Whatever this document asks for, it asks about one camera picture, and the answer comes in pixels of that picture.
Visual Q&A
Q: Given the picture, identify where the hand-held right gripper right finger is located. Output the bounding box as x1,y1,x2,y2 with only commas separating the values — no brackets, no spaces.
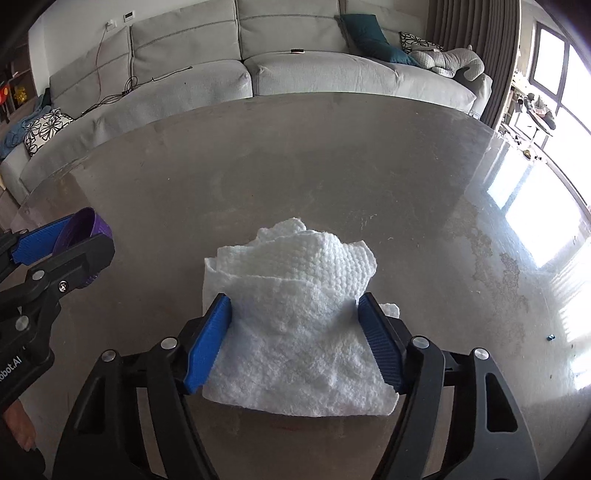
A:
356,293,548,480

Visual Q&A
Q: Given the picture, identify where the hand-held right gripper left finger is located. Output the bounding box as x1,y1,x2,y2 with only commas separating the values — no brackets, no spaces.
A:
51,294,234,480

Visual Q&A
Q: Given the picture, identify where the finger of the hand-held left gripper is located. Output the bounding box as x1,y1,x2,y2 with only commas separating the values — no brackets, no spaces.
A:
0,220,73,283
0,234,116,325

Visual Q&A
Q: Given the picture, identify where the purple bowl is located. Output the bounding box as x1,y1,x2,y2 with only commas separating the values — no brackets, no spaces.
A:
51,207,115,289

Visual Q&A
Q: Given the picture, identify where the white paper towel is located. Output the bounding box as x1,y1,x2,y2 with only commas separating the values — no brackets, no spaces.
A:
202,216,402,419

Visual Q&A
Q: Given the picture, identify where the person's left hand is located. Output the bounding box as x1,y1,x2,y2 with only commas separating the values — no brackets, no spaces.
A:
0,400,38,454

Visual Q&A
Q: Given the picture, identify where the blue cloth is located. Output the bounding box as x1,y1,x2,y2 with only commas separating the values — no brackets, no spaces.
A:
0,95,54,160

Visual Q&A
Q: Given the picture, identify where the large floral cushion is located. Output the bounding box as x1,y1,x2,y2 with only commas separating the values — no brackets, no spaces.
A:
23,108,75,156

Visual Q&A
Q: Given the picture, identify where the wooden shelf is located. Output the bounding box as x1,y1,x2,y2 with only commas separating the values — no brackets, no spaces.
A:
0,54,36,126

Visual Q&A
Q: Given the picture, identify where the grey sofa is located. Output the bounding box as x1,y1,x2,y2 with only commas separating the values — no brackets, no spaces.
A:
0,0,494,206

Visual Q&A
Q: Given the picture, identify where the grey plush toy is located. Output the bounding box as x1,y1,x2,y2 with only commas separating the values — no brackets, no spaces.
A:
410,45,486,82

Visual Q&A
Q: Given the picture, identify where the small floral cushion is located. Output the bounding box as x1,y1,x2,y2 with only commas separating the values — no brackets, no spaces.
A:
399,31,445,54

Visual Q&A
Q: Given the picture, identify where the teal cushion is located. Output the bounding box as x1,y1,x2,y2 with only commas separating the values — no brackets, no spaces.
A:
341,14,417,66

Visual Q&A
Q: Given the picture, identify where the brown curtain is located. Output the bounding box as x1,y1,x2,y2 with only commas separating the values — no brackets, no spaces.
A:
425,0,523,131

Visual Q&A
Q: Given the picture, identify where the dark framed window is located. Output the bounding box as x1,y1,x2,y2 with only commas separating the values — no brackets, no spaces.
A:
526,27,591,139

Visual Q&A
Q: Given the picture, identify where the black cable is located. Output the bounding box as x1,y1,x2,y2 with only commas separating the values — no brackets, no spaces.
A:
81,23,193,117

